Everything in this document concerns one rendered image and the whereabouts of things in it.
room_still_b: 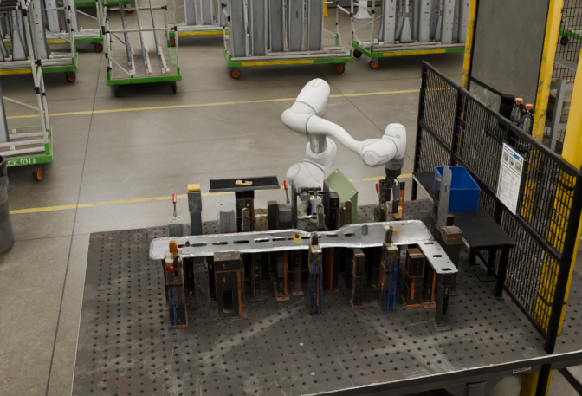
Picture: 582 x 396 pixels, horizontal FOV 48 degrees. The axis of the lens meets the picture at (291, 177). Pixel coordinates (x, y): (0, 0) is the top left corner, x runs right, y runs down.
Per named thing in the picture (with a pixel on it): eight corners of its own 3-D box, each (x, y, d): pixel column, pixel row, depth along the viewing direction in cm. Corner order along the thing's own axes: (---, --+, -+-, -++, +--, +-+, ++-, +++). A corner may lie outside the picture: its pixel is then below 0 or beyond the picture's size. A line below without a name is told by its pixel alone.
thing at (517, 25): (534, 243, 517) (579, -18, 438) (519, 246, 515) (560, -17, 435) (458, 178, 637) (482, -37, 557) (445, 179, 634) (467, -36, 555)
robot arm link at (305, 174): (300, 203, 398) (276, 181, 388) (313, 179, 405) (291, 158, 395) (317, 204, 385) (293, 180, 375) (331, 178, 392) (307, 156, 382)
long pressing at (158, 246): (148, 262, 300) (147, 260, 300) (151, 239, 321) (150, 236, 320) (436, 242, 318) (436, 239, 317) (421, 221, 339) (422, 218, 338)
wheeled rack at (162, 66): (183, 95, 899) (174, -39, 829) (108, 100, 877) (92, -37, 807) (172, 63, 1069) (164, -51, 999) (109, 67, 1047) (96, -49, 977)
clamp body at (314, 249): (307, 317, 311) (307, 254, 297) (302, 302, 322) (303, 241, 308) (326, 315, 312) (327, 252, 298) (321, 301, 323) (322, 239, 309)
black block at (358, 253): (351, 312, 315) (353, 259, 303) (346, 299, 324) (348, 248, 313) (367, 310, 316) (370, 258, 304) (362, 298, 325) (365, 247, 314)
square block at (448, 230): (440, 297, 325) (447, 234, 311) (435, 288, 333) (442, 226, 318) (455, 296, 326) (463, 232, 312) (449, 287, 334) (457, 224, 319)
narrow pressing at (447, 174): (444, 234, 323) (450, 171, 309) (436, 223, 333) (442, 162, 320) (445, 234, 323) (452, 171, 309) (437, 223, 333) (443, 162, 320)
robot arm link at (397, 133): (389, 149, 316) (376, 158, 307) (391, 119, 310) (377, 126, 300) (409, 154, 310) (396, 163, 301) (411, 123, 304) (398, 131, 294)
